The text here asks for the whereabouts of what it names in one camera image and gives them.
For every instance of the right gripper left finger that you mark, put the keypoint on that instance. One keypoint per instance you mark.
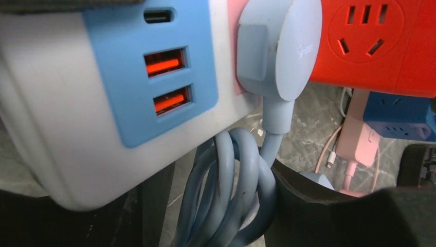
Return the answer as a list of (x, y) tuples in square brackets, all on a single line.
[(134, 219)]

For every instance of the light blue power strip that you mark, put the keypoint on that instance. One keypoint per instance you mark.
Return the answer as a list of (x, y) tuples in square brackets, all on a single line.
[(318, 178)]

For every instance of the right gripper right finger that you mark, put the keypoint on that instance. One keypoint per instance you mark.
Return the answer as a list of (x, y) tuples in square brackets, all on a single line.
[(309, 214)]

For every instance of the white power strip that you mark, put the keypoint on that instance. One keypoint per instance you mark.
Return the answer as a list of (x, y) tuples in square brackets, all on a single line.
[(99, 100)]

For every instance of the blue cube socket adapter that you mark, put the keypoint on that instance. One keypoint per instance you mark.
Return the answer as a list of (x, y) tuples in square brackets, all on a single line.
[(401, 117)]

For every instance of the pink cube socket adapter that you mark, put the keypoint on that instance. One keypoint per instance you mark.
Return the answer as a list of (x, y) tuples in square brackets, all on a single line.
[(357, 142)]

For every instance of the red cube socket adapter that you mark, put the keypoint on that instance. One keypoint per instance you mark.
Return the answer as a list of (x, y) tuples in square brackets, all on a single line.
[(381, 46)]

